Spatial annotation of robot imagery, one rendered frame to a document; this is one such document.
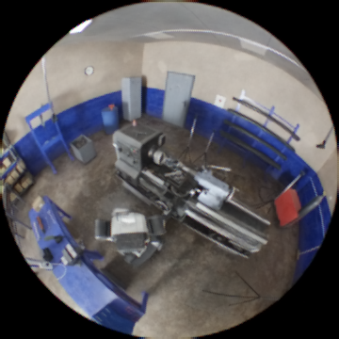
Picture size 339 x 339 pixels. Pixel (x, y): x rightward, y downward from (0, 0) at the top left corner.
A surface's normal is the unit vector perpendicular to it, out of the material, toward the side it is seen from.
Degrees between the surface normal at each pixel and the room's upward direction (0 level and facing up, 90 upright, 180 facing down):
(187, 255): 0
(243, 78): 90
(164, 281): 0
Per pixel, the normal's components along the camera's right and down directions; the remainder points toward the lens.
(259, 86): -0.55, 0.57
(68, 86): 0.82, 0.48
